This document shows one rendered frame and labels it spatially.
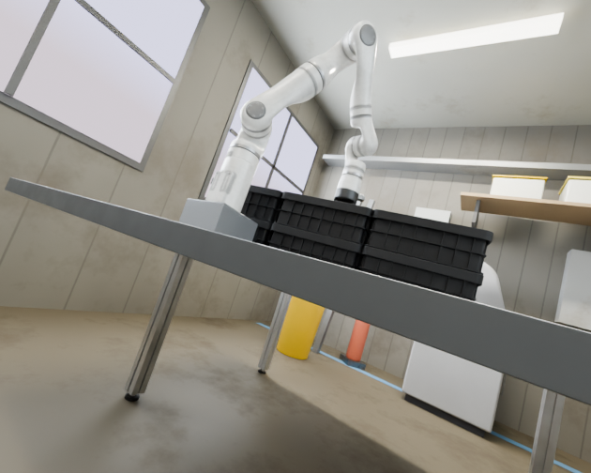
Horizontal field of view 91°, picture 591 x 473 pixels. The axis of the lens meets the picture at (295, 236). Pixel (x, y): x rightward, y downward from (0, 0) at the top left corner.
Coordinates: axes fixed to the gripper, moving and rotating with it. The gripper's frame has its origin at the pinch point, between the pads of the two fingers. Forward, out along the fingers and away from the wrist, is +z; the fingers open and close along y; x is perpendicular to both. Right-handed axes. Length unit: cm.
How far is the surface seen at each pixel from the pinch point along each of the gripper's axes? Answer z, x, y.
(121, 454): 85, -12, -41
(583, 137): -200, 251, 141
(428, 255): 1.7, -7.6, 28.1
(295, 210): -2.5, -8.2, -12.1
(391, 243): 0.8, -7.7, 18.5
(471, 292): 8.0, -7.5, 39.3
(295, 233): 4.8, -9.3, -9.5
